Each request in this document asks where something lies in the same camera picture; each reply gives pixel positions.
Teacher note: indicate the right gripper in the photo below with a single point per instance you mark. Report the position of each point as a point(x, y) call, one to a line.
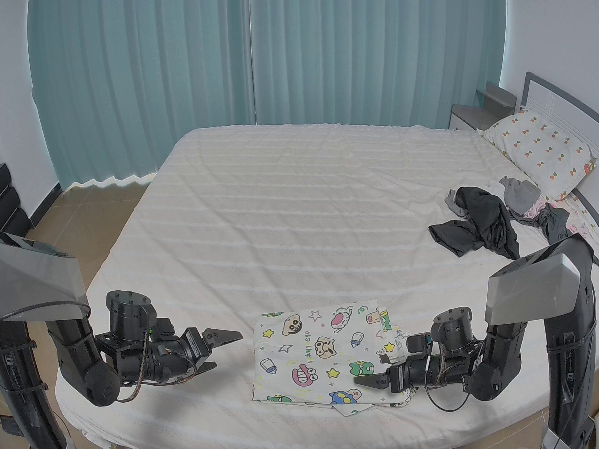
point(412, 376)

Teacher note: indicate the small grey garment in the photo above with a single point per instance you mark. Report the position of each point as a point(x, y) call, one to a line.
point(453, 204)

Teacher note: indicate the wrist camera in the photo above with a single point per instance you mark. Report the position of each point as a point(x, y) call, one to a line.
point(416, 343)
point(166, 329)

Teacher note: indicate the white printed pyjama top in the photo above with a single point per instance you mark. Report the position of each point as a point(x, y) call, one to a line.
point(323, 358)

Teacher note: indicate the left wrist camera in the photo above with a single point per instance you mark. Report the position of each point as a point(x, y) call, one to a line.
point(166, 329)

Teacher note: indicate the pink garment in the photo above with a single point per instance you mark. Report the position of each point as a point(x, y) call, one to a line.
point(533, 211)

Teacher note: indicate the black power adapter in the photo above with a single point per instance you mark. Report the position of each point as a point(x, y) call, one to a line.
point(7, 426)

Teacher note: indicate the blue-green curtain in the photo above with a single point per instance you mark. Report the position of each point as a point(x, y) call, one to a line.
point(140, 63)
point(374, 40)

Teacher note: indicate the dark grey garment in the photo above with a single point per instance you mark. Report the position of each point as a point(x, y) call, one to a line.
point(557, 220)

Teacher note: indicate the white printed pillow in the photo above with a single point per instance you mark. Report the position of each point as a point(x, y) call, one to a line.
point(582, 213)
point(543, 150)

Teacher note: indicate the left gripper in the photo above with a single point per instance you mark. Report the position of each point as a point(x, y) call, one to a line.
point(180, 353)

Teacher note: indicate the black garment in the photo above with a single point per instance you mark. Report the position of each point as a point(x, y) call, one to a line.
point(486, 225)

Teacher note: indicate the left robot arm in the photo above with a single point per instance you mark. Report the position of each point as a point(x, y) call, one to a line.
point(70, 344)

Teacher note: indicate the bed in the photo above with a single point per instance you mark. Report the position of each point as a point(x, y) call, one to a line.
point(304, 227)

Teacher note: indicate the grey bedside table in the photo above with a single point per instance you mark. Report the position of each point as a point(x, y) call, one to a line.
point(470, 117)

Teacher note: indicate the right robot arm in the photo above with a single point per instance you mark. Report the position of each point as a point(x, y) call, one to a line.
point(538, 297)

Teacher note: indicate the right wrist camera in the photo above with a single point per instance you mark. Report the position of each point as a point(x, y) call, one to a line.
point(416, 343)

